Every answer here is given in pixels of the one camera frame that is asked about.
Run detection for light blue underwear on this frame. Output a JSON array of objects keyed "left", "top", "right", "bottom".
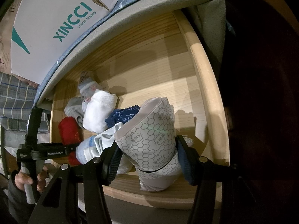
[{"left": 75, "top": 122, "right": 133, "bottom": 175}]

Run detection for red garment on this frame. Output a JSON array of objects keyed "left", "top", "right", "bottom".
[{"left": 58, "top": 116, "right": 82, "bottom": 166}]

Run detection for grey hexagon pattern underwear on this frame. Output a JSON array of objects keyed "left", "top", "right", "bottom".
[{"left": 114, "top": 97, "right": 181, "bottom": 192}]

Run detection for navy blue speckled underwear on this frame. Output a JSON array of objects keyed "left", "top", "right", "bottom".
[{"left": 105, "top": 105, "right": 140, "bottom": 128}]

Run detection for white socks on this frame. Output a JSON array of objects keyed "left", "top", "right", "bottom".
[{"left": 83, "top": 89, "right": 118, "bottom": 134}]

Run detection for grey ribbed socks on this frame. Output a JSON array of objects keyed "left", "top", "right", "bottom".
[{"left": 64, "top": 97, "right": 84, "bottom": 129}]

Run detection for grey floral knit socks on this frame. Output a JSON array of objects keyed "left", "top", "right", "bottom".
[{"left": 78, "top": 71, "right": 103, "bottom": 103}]

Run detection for wooden drawer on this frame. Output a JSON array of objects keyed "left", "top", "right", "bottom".
[{"left": 49, "top": 9, "right": 231, "bottom": 210}]

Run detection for left hand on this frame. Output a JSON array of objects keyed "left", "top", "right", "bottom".
[{"left": 14, "top": 165, "right": 48, "bottom": 192}]

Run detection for grey plaid cloth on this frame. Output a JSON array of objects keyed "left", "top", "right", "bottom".
[{"left": 0, "top": 72, "right": 37, "bottom": 132}]

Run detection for white XINCCI shoe box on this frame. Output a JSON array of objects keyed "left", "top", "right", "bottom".
[{"left": 11, "top": 0, "right": 118, "bottom": 84}]

